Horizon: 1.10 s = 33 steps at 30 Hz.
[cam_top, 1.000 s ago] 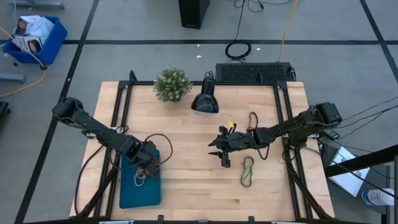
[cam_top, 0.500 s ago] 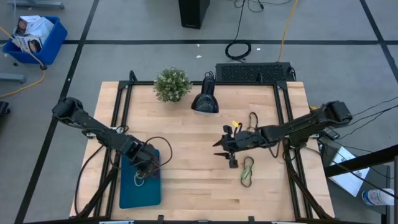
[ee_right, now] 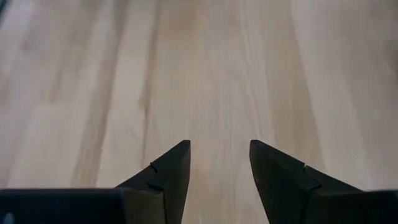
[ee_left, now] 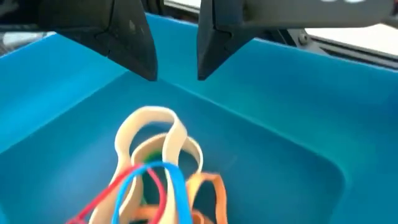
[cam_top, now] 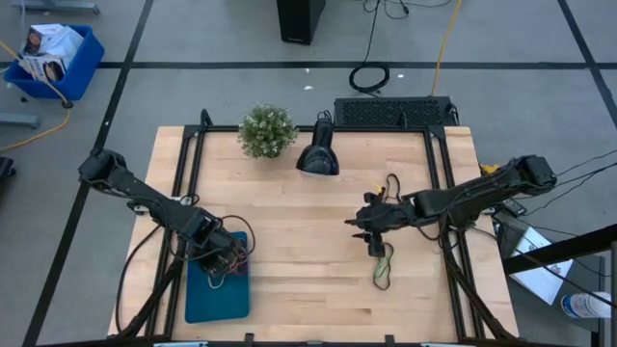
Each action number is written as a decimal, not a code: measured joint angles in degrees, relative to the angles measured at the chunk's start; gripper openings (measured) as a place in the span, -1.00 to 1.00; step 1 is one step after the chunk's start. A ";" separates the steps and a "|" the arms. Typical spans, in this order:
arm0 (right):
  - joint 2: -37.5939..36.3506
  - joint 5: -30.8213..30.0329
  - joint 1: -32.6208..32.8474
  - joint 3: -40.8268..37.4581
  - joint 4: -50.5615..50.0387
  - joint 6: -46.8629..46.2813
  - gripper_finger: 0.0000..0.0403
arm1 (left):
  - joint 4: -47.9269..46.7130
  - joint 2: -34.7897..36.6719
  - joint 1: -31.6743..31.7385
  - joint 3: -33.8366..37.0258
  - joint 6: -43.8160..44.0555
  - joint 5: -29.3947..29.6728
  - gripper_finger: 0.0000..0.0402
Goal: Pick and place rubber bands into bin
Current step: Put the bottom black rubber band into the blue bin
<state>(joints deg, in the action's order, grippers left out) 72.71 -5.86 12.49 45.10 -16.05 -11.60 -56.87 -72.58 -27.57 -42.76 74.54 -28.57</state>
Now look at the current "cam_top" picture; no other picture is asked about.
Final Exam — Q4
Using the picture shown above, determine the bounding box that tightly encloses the black power adapter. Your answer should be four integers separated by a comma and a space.
500, 197, 527, 218

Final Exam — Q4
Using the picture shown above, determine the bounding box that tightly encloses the white printed paper sheet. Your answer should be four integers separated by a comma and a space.
509, 226, 575, 307

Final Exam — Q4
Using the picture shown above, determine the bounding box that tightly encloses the yellow hanging cable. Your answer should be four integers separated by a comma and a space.
430, 0, 464, 97

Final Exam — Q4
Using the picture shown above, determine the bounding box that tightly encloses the black perforated computer case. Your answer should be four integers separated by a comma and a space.
333, 95, 460, 128

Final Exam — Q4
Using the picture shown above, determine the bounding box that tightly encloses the black gooseneck desk lamp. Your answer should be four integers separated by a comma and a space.
295, 115, 340, 177

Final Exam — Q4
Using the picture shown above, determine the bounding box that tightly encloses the coiled black cable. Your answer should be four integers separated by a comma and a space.
348, 0, 391, 95

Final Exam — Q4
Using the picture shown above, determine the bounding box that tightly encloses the black aluminium table frame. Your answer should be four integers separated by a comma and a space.
113, 108, 521, 347

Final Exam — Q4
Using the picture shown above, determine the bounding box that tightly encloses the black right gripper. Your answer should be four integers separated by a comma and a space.
343, 191, 416, 241

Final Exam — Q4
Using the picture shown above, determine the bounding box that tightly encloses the grey stand foot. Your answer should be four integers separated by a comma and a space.
0, 113, 40, 130
12, 0, 101, 15

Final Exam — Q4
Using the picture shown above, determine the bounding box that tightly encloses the black metal beam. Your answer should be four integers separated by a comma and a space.
501, 224, 617, 276

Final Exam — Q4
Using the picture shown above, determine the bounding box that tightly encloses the blue plastic bin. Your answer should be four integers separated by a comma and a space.
184, 229, 252, 325

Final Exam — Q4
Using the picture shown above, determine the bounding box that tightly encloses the black left wrist camera cable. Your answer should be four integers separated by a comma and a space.
219, 214, 256, 264

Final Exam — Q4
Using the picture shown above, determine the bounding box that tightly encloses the yellow floor cable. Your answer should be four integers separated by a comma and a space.
0, 40, 74, 153

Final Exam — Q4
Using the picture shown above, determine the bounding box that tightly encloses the clear plastic bottle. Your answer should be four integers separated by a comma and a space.
560, 291, 613, 320

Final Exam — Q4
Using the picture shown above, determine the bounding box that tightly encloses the blue storage tote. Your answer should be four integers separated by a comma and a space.
3, 23, 106, 101

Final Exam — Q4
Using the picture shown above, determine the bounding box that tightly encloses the black right wrist camera housing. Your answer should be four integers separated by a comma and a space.
366, 231, 387, 258

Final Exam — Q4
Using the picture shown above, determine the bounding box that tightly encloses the long black arm cable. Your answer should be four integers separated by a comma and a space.
114, 222, 165, 334

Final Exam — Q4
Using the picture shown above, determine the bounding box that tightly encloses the artificial plant in black pot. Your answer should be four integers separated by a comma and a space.
237, 103, 300, 160

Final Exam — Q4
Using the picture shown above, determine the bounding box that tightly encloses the white printed carton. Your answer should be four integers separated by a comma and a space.
19, 53, 67, 83
22, 23, 64, 57

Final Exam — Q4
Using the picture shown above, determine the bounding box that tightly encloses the black tower cabinet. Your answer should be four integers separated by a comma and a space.
276, 0, 327, 46

